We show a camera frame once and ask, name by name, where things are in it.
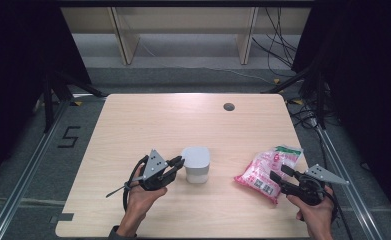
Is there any metal floor rail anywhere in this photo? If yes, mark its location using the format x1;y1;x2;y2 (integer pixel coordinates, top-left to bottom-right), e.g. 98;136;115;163
316;126;384;240
0;99;71;240

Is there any bundle of black hanging cables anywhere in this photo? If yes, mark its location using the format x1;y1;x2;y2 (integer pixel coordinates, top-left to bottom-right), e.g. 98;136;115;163
251;6;304;79

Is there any black tripod stand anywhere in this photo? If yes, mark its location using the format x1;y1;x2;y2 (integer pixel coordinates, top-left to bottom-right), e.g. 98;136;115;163
261;59;327;129
42;69;107;134

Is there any pink and white snack bag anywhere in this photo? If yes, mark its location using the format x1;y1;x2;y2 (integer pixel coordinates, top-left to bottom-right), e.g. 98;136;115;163
233;144;304;205

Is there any tangle of black floor cables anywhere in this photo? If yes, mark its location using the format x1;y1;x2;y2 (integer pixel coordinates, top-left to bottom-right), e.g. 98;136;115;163
286;96;321;131

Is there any person's right hand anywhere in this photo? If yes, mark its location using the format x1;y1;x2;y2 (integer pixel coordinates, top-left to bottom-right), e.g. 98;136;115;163
286;186;336;240

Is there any person's left hand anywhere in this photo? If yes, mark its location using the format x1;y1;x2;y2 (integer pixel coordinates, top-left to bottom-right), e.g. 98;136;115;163
124;164;168;231

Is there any black cable tie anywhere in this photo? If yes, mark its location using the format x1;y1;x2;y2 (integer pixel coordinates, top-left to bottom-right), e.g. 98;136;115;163
105;184;132;199

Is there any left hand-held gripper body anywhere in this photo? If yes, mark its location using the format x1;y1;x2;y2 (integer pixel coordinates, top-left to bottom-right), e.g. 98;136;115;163
138;148;170;192

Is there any dark curtain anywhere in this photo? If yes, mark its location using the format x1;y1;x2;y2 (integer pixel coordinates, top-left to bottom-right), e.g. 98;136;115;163
0;0;92;188
291;0;391;228

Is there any right hand-held gripper black cable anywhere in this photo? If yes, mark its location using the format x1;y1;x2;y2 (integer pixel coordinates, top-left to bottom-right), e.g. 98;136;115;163
322;188;354;240

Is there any clear jar with white lid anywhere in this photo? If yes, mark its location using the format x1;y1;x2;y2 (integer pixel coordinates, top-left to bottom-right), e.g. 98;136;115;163
181;146;211;184

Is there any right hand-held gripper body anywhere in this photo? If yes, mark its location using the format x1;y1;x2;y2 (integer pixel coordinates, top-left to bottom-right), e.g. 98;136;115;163
279;163;350;205

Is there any beige wooden shelf unit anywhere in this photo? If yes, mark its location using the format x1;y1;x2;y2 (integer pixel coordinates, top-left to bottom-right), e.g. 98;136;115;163
61;6;312;66

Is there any thin white floor cable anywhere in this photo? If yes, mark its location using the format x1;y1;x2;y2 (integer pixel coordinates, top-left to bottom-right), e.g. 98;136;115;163
139;39;274;84

